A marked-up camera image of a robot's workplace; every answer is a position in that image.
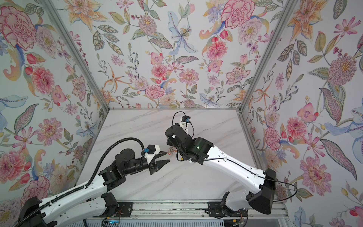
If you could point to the round steel key organizer disc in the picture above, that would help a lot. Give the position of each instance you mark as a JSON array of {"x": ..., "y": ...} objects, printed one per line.
[{"x": 171, "y": 151}]

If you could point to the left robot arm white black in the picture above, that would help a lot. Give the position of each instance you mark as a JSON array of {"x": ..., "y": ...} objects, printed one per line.
[{"x": 90, "y": 199}]

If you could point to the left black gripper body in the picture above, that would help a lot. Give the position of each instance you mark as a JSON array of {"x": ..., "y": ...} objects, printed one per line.
[{"x": 142, "y": 165}]

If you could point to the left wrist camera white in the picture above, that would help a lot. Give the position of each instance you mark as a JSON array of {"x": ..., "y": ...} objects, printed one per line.
[{"x": 150, "y": 153}]

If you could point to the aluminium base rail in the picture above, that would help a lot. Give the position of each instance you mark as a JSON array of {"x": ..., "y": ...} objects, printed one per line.
[{"x": 191, "y": 209}]

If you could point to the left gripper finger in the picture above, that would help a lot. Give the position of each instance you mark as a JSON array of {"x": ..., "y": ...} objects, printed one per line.
[
  {"x": 160, "y": 154},
  {"x": 157, "y": 165}
]

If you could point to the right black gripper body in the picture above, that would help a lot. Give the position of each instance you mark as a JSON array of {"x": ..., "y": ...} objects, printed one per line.
[{"x": 169, "y": 143}]

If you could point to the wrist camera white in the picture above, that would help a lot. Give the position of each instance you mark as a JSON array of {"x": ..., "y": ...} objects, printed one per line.
[
  {"x": 150, "y": 153},
  {"x": 185, "y": 122}
]

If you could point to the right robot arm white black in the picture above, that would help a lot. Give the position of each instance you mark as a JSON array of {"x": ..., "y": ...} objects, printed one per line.
[{"x": 258, "y": 185}]

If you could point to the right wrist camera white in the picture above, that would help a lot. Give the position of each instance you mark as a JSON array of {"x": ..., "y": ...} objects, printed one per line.
[{"x": 185, "y": 122}]

